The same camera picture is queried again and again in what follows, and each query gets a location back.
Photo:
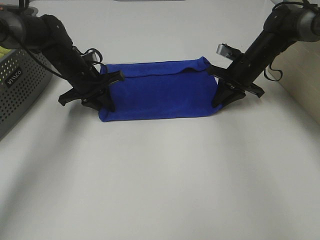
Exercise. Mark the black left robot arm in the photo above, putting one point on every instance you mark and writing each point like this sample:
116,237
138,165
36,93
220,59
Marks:
59,47

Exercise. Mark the blue microfiber towel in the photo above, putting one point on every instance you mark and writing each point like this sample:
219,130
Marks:
162,90

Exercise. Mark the grey perforated plastic basket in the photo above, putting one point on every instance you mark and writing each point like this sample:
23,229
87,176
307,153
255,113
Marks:
22,79

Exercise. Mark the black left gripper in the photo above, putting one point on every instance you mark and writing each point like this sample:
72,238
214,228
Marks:
90,84

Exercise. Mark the yellow-green towel in basket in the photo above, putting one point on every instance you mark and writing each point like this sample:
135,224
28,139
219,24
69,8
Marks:
5,53

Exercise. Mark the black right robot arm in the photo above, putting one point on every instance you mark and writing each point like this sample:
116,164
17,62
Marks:
288,23

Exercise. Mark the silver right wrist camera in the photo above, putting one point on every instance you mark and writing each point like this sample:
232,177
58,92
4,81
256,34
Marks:
228,52

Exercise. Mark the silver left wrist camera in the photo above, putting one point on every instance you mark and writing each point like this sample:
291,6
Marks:
92,57

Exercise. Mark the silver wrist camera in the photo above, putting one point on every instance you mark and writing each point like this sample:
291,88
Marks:
92,57
228,52

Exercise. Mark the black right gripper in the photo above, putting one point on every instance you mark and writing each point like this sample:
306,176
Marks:
237,79

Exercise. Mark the beige storage bin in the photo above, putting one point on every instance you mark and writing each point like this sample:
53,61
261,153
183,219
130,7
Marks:
300,65

